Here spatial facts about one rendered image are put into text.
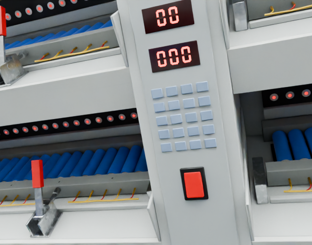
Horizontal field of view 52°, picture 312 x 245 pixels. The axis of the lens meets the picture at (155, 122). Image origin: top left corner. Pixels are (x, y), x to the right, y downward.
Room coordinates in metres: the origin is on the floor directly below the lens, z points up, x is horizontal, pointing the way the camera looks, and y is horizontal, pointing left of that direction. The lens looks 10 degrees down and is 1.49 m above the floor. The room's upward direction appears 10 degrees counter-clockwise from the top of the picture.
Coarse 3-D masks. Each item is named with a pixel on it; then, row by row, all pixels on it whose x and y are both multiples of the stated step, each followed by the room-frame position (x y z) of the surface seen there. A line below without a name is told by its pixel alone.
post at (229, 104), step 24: (120, 0) 0.32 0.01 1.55; (216, 0) 0.29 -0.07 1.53; (216, 24) 0.29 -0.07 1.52; (216, 48) 0.29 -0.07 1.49; (216, 72) 0.29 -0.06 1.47; (144, 96) 0.31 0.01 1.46; (144, 120) 0.32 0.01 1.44; (240, 120) 0.41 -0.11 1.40; (144, 144) 0.32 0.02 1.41; (240, 144) 0.33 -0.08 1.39; (240, 168) 0.29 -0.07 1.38; (240, 192) 0.29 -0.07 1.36; (240, 216) 0.29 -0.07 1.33; (168, 240) 0.31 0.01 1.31; (240, 240) 0.29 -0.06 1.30
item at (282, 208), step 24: (264, 96) 0.44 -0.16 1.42; (288, 96) 0.43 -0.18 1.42; (264, 120) 0.44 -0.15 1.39; (288, 120) 0.43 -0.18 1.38; (264, 144) 0.43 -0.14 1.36; (288, 144) 0.39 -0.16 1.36; (264, 168) 0.38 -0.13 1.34; (288, 168) 0.34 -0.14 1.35; (264, 192) 0.32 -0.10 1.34; (288, 192) 0.34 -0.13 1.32; (264, 216) 0.31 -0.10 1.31; (288, 216) 0.31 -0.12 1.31; (264, 240) 0.29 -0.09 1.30; (288, 240) 0.28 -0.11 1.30
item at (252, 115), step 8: (64, 24) 0.56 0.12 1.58; (240, 96) 0.48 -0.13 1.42; (248, 96) 0.48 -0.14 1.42; (256, 96) 0.47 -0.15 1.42; (240, 104) 0.48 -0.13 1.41; (248, 104) 0.48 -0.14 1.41; (256, 104) 0.47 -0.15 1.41; (248, 112) 0.48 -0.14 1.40; (256, 112) 0.47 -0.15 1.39; (248, 120) 0.48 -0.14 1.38; (256, 120) 0.48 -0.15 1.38; (248, 128) 0.48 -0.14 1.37; (256, 128) 0.48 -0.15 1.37; (40, 144) 0.59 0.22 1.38
